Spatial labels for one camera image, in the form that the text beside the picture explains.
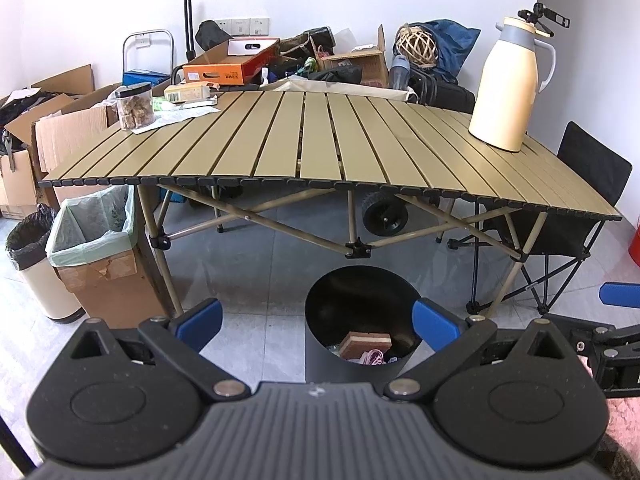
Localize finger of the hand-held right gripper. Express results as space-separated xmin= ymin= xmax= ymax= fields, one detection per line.
xmin=542 ymin=312 xmax=640 ymax=356
xmin=599 ymin=282 xmax=640 ymax=307

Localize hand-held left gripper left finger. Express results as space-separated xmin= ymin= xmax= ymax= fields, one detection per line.
xmin=70 ymin=297 xmax=252 ymax=402

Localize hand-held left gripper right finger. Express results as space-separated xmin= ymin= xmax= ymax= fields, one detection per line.
xmin=384 ymin=297 xmax=571 ymax=402

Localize pink sponge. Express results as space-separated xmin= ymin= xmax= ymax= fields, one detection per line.
xmin=340 ymin=331 xmax=394 ymax=361

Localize black trash bin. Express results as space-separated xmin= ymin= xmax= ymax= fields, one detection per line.
xmin=304 ymin=266 xmax=424 ymax=386

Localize cream trash can black liner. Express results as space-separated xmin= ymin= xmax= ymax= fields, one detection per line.
xmin=5 ymin=204 xmax=87 ymax=325

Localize red container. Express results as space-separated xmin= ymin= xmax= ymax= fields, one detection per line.
xmin=629 ymin=214 xmax=640 ymax=272

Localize cardboard box green liner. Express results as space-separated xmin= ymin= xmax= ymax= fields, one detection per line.
xmin=46 ymin=185 xmax=169 ymax=329

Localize black folding chair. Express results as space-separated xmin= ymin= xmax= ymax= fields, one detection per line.
xmin=446 ymin=121 xmax=634 ymax=318

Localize white paper sheet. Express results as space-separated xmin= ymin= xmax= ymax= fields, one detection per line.
xmin=131 ymin=105 xmax=222 ymax=136

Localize tan folding table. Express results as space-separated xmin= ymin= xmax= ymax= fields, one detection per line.
xmin=39 ymin=87 xmax=624 ymax=318

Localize clear jar black lid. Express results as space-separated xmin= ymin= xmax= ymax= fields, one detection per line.
xmin=115 ymin=81 xmax=156 ymax=132

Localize large open cardboard box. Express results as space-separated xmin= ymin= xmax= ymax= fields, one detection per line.
xmin=32 ymin=85 xmax=123 ymax=201

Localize small cardboard box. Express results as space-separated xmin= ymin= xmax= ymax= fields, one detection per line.
xmin=0 ymin=149 xmax=40 ymax=219

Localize cream thermos jug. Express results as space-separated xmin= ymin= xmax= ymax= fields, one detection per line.
xmin=468 ymin=16 xmax=557 ymax=153

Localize blue plastic box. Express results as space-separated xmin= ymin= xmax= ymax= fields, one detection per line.
xmin=122 ymin=70 xmax=173 ymax=88

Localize orange cardboard box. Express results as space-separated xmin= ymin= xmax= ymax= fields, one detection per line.
xmin=181 ymin=37 xmax=281 ymax=86

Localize grey blue bottle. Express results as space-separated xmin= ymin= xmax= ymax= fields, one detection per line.
xmin=389 ymin=54 xmax=412 ymax=90

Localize beige fabric wagon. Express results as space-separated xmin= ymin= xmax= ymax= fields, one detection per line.
xmin=272 ymin=77 xmax=416 ymax=104

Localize black cloth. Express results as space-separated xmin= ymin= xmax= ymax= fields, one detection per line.
xmin=307 ymin=66 xmax=364 ymax=83

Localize open brown cardboard box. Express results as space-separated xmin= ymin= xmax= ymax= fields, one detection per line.
xmin=316 ymin=24 xmax=392 ymax=89

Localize dark clothes pile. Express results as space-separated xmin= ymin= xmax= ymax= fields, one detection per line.
xmin=0 ymin=87 xmax=57 ymax=128

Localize woven rattan ball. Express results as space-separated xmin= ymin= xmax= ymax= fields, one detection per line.
xmin=394 ymin=24 xmax=439 ymax=67

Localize dark blue bag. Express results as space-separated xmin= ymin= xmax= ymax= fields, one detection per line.
xmin=400 ymin=19 xmax=482 ymax=85

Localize black mini tripod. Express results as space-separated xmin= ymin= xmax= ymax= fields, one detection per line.
xmin=517 ymin=2 xmax=571 ymax=39

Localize black bag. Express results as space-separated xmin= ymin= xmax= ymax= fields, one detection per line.
xmin=195 ymin=20 xmax=234 ymax=54

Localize silver folding trolley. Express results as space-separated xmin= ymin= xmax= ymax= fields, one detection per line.
xmin=122 ymin=29 xmax=176 ymax=86

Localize white wall sockets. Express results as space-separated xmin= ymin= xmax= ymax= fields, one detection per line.
xmin=215 ymin=17 xmax=271 ymax=36

